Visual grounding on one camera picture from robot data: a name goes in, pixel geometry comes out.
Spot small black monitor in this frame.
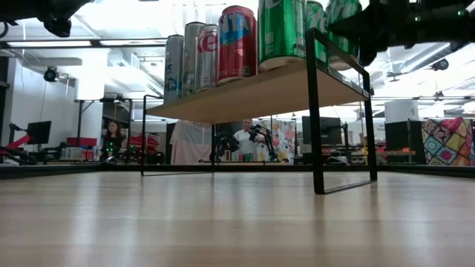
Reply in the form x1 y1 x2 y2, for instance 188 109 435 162
25 120 53 145

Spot person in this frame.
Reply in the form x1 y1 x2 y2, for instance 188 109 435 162
100 120 125 162
233 118 266 162

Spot white curtain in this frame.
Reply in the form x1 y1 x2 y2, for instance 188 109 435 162
169 120 212 165

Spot grey ceiling duct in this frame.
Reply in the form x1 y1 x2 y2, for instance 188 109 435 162
399 40 475 73

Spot wooden shelf black metal frame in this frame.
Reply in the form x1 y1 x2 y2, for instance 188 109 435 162
140 26 379 195

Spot floral printed banner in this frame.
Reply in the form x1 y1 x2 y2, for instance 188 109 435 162
272 119 297 163

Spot red machine part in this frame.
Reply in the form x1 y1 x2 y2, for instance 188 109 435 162
0 135 30 153

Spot red stacked bins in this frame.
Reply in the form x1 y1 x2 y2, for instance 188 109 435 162
128 133 164 164

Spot red box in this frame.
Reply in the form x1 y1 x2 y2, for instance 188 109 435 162
66 136 98 148

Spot red Fanta can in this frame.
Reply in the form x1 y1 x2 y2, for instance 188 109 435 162
216 4 258 86

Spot black background cabinet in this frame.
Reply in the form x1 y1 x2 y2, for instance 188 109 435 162
384 119 424 165

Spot colourful patchwork quilt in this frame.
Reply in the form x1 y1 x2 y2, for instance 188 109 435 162
421 117 475 167

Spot slim can black lid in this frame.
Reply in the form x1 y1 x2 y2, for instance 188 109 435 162
164 33 186 105
180 21 207 99

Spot silver Diet Coke can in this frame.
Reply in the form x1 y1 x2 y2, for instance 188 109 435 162
194 24 220 93

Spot white round container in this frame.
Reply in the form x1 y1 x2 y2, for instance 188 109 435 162
384 99 419 123

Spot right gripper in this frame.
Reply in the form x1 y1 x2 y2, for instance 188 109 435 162
328 0 446 68

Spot black curved hose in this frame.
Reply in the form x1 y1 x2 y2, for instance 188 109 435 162
0 146 38 167

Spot green Sprite can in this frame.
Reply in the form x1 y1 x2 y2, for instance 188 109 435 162
325 0 363 71
258 0 309 73
306 0 330 65

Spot black tall table frame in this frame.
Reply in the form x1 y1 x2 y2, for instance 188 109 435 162
73 98 134 164

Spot black ceiling spotlight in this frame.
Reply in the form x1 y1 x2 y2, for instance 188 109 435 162
430 58 450 72
43 65 60 83

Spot black computer monitor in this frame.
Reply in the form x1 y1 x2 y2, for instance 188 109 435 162
301 116 343 146

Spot long ceiling light rail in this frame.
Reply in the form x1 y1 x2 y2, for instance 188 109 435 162
0 32 168 49

